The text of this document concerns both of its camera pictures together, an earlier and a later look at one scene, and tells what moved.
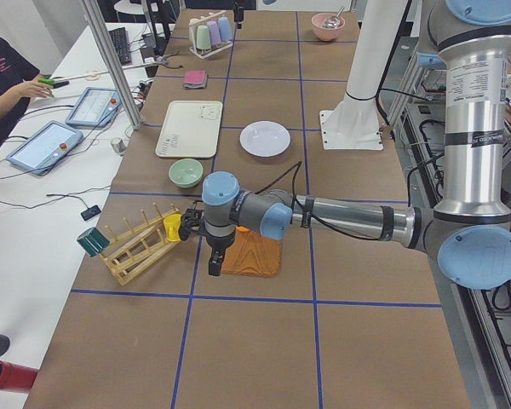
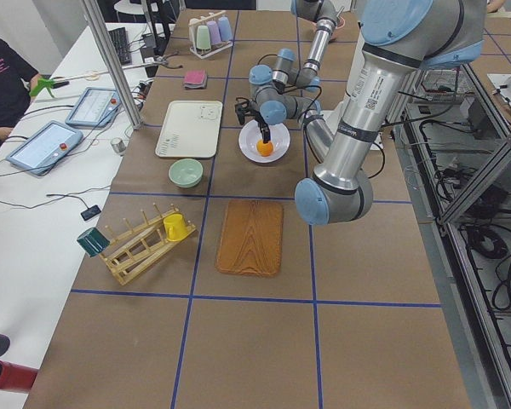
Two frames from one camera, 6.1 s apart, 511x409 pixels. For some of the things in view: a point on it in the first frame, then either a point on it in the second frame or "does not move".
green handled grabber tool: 58,83 to 44,83
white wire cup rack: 209,35 does not move
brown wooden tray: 252,254 does not move
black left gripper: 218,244 to 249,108
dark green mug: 93,242 does not move
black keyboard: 120,38 does not move
